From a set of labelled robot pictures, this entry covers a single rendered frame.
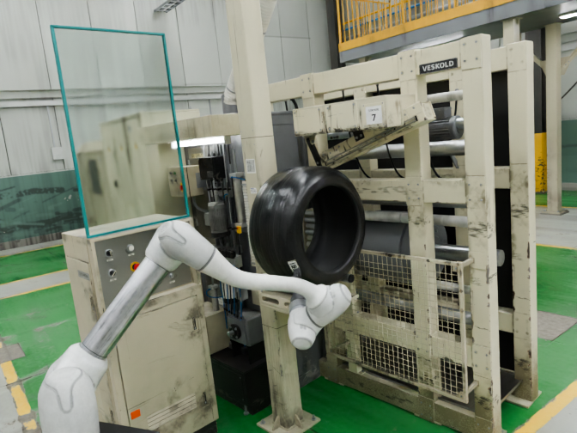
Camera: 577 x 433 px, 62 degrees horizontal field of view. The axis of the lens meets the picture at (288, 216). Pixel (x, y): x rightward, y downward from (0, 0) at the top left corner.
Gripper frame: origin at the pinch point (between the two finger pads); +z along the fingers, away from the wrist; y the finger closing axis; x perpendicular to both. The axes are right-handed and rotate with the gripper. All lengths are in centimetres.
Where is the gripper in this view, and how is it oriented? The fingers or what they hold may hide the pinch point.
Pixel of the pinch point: (297, 274)
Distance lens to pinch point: 213.2
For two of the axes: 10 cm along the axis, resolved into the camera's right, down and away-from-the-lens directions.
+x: 8.9, -4.0, -2.1
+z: -0.3, -5.2, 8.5
